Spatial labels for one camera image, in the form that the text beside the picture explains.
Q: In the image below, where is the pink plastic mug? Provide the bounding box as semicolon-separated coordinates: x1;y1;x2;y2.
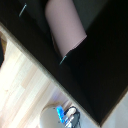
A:
44;0;88;57

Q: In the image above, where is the dark wooden drawer cabinet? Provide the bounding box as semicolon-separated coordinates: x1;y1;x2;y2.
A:
0;0;128;128

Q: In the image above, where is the silver drawer handle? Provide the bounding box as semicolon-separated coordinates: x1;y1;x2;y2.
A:
18;2;70;66

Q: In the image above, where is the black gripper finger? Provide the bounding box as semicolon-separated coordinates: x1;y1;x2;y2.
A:
0;38;5;67

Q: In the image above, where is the white round device blue part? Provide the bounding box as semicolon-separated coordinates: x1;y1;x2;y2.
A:
39;103;82;128

